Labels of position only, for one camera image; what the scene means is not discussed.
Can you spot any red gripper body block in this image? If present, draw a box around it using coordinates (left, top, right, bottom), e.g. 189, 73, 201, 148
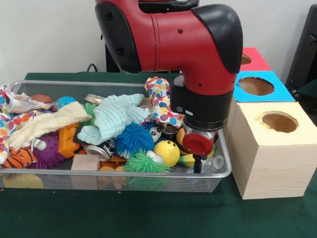
182, 128, 217, 158

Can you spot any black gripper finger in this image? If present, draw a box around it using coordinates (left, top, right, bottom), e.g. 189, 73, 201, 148
193, 155, 203, 175

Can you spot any clear plastic bottle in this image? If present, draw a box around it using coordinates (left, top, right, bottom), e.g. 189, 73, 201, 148
186, 144, 226, 177

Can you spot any colourful polka-dot cloth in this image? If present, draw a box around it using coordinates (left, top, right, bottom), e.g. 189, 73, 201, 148
145, 76, 185, 129

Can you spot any wooden box with three holes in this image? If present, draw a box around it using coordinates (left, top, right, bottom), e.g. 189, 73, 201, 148
224, 47, 317, 200

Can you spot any shallow clear mesh bin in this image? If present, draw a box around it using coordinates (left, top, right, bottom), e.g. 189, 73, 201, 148
0, 80, 232, 191

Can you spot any yellow banana toy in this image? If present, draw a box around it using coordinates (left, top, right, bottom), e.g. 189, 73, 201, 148
179, 153, 196, 168

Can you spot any wooden burger toy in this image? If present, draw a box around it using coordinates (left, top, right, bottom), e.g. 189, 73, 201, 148
175, 127, 188, 150

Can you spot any yellow ball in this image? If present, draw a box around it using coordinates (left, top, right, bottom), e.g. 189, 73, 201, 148
154, 140, 180, 167

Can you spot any dark green tablecloth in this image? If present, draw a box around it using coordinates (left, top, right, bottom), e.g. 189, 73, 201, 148
0, 72, 317, 238

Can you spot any mint green knit cloth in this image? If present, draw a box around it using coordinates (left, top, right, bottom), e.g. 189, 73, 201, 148
78, 94, 149, 145

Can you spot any black drink can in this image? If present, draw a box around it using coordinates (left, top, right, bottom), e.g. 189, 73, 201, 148
83, 138, 117, 160

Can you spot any green spiky ball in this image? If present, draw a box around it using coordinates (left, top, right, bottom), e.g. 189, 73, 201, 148
82, 102, 97, 124

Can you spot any dark green side table cloth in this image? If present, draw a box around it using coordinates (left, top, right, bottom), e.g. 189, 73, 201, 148
296, 78, 317, 98

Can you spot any black floor stand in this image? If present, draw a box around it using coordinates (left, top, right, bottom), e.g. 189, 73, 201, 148
286, 4, 317, 95

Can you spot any cream cloth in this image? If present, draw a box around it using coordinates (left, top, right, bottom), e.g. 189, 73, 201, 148
7, 101, 92, 151

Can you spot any white plastic bag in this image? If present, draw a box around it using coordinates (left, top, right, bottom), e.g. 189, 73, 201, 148
0, 85, 35, 164

